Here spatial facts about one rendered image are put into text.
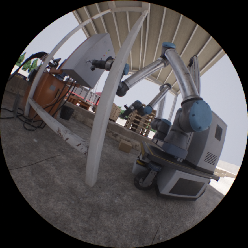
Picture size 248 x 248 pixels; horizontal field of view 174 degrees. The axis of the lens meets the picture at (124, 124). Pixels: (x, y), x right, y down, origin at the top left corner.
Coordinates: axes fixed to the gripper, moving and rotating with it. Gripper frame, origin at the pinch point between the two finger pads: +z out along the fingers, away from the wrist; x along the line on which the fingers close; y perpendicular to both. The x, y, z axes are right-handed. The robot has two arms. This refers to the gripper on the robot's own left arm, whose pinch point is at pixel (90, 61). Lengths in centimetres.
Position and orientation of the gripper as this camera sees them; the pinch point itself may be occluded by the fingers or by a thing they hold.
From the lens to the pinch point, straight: 82.1
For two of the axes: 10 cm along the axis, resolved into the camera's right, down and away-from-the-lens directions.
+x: 1.1, 0.6, 9.9
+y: -4.1, 9.1, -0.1
